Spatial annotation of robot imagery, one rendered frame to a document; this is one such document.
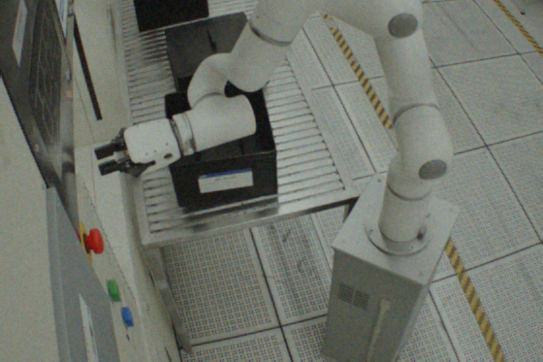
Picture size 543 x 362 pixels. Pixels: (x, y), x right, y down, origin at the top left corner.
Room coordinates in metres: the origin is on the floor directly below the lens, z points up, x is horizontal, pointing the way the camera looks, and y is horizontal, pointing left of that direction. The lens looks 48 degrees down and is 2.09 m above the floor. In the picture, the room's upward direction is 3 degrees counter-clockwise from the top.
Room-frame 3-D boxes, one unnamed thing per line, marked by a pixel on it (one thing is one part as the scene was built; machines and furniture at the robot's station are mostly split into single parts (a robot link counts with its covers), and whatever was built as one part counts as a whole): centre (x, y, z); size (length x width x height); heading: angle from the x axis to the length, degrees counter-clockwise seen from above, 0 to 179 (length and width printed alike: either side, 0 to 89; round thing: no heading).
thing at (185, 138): (0.88, 0.18, 1.19); 0.09 x 0.03 x 0.08; 20
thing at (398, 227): (0.92, -0.33, 0.85); 0.19 x 0.19 x 0.18
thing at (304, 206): (1.60, 0.20, 0.38); 1.30 x 0.60 x 0.76; 13
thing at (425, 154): (0.89, -0.33, 1.07); 0.19 x 0.12 x 0.24; 2
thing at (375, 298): (0.92, -0.33, 0.38); 0.28 x 0.28 x 0.76; 58
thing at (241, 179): (1.17, 0.14, 0.85); 0.28 x 0.28 x 0.17; 8
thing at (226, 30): (1.61, 0.17, 0.83); 0.29 x 0.29 x 0.13; 14
